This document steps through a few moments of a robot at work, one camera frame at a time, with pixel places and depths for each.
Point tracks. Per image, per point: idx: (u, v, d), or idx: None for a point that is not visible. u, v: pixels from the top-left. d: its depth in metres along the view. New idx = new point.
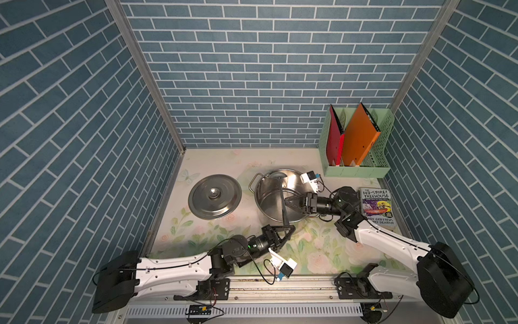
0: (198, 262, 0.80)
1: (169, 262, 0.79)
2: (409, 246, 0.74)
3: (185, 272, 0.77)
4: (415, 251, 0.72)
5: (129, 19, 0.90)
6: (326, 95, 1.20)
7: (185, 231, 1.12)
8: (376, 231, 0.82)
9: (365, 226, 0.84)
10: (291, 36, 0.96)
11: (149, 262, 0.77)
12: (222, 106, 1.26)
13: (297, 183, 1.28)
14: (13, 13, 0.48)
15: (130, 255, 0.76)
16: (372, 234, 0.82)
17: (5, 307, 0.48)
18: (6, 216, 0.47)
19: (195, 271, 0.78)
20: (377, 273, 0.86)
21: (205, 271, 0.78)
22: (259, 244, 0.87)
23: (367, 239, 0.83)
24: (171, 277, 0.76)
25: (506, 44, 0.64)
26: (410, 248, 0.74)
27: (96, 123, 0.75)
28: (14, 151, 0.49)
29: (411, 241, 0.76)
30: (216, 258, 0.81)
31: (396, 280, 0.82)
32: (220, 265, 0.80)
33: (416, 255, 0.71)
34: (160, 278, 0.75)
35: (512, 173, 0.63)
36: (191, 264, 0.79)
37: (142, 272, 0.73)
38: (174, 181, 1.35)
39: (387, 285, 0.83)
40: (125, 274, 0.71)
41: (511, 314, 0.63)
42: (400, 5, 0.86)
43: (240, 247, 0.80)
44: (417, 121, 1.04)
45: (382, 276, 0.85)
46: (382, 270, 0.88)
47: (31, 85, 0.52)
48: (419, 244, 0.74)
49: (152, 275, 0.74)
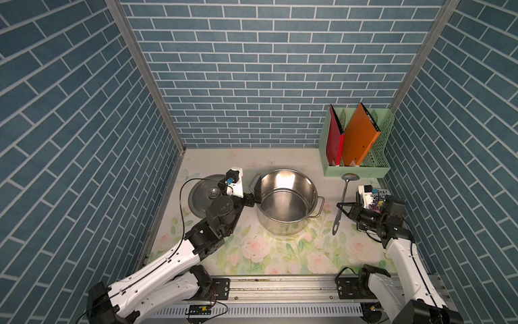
0: (177, 252, 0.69)
1: (144, 269, 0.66)
2: (423, 289, 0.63)
3: (167, 268, 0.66)
4: (423, 295, 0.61)
5: (129, 19, 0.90)
6: (326, 95, 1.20)
7: (185, 231, 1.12)
8: (409, 255, 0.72)
9: (407, 246, 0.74)
10: (291, 36, 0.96)
11: (123, 283, 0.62)
12: (222, 106, 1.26)
13: (297, 183, 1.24)
14: (13, 13, 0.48)
15: (94, 287, 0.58)
16: (402, 254, 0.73)
17: (5, 306, 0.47)
18: (5, 216, 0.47)
19: (178, 262, 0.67)
20: (380, 279, 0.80)
21: (189, 256, 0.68)
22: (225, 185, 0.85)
23: (394, 252, 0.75)
24: (158, 283, 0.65)
25: (506, 44, 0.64)
26: (421, 289, 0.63)
27: (96, 123, 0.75)
28: (14, 151, 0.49)
29: (431, 286, 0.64)
30: (195, 236, 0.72)
31: (386, 295, 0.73)
32: (203, 240, 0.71)
33: (418, 297, 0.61)
34: (142, 289, 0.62)
35: (512, 173, 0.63)
36: (171, 258, 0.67)
37: (117, 296, 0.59)
38: (174, 181, 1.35)
39: (380, 295, 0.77)
40: (102, 305, 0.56)
41: (511, 315, 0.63)
42: (400, 5, 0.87)
43: (227, 204, 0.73)
44: (416, 120, 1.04)
45: (382, 284, 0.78)
46: (387, 281, 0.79)
47: (31, 85, 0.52)
48: (434, 294, 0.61)
49: (131, 291, 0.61)
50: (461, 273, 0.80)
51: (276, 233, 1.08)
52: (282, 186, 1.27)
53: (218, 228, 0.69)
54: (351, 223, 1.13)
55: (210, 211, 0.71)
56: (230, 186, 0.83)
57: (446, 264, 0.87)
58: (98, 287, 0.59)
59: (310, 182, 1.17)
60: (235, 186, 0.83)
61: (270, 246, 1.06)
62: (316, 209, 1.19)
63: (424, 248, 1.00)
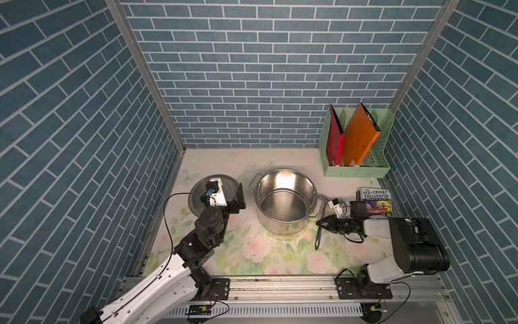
0: (167, 267, 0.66)
1: (135, 288, 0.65)
2: None
3: (158, 285, 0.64)
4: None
5: (129, 19, 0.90)
6: (326, 95, 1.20)
7: (185, 231, 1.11)
8: None
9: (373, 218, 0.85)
10: (291, 36, 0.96)
11: (114, 304, 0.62)
12: (222, 106, 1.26)
13: (297, 183, 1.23)
14: (13, 13, 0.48)
15: (85, 313, 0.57)
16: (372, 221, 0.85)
17: (5, 306, 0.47)
18: (5, 216, 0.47)
19: (168, 278, 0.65)
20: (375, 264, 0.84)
21: (179, 270, 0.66)
22: (207, 194, 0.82)
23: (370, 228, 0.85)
24: (152, 299, 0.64)
25: (506, 44, 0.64)
26: None
27: (96, 123, 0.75)
28: (13, 151, 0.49)
29: None
30: (185, 249, 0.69)
31: (386, 275, 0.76)
32: (193, 252, 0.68)
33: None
34: (135, 308, 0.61)
35: (512, 173, 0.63)
36: (161, 273, 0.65)
37: (110, 318, 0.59)
38: (174, 181, 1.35)
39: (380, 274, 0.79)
40: None
41: (511, 315, 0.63)
42: (400, 5, 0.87)
43: (216, 214, 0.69)
44: (417, 120, 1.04)
45: (376, 265, 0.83)
46: None
47: (30, 85, 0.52)
48: None
49: (124, 312, 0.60)
50: (460, 273, 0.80)
51: (276, 233, 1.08)
52: (282, 186, 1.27)
53: (208, 239, 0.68)
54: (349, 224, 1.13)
55: (199, 222, 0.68)
56: (211, 196, 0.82)
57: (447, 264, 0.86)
58: (90, 312, 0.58)
59: (311, 182, 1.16)
60: (217, 195, 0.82)
61: (270, 247, 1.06)
62: (316, 210, 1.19)
63: None
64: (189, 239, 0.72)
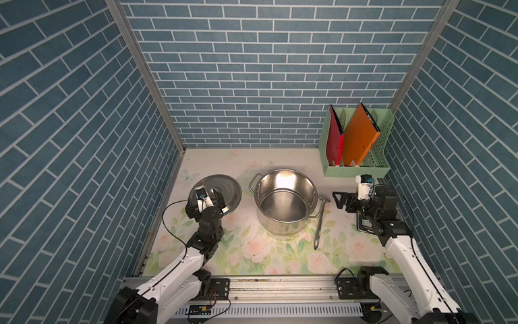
0: (187, 254, 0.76)
1: (162, 272, 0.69)
2: (435, 293, 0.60)
3: (184, 266, 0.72)
4: (437, 303, 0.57)
5: (129, 19, 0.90)
6: (326, 95, 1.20)
7: (185, 231, 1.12)
8: (412, 255, 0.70)
9: (405, 244, 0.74)
10: (291, 37, 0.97)
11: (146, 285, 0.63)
12: (222, 106, 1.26)
13: (297, 183, 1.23)
14: (13, 13, 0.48)
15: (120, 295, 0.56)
16: (406, 255, 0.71)
17: (5, 306, 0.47)
18: (5, 216, 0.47)
19: (191, 261, 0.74)
20: (382, 279, 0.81)
21: (197, 256, 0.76)
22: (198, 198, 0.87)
23: (396, 253, 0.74)
24: (179, 281, 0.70)
25: (506, 44, 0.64)
26: (434, 294, 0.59)
27: (96, 123, 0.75)
28: (13, 151, 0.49)
29: (442, 290, 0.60)
30: (195, 244, 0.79)
31: (393, 300, 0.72)
32: (202, 245, 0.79)
33: (433, 306, 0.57)
34: (169, 283, 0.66)
35: (512, 173, 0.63)
36: (184, 257, 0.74)
37: (150, 291, 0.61)
38: (175, 181, 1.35)
39: (384, 295, 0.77)
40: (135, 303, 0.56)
41: (511, 315, 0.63)
42: (400, 5, 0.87)
43: (216, 210, 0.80)
44: (416, 120, 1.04)
45: (383, 285, 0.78)
46: (389, 281, 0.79)
47: (31, 85, 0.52)
48: (447, 298, 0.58)
49: (160, 286, 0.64)
50: (461, 274, 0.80)
51: (276, 233, 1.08)
52: (282, 186, 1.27)
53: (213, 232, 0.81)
54: (350, 223, 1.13)
55: (202, 219, 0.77)
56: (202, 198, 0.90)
57: (447, 264, 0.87)
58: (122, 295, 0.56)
59: (311, 182, 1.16)
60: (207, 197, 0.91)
61: (270, 247, 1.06)
62: (316, 210, 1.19)
63: (424, 248, 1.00)
64: (197, 236, 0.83)
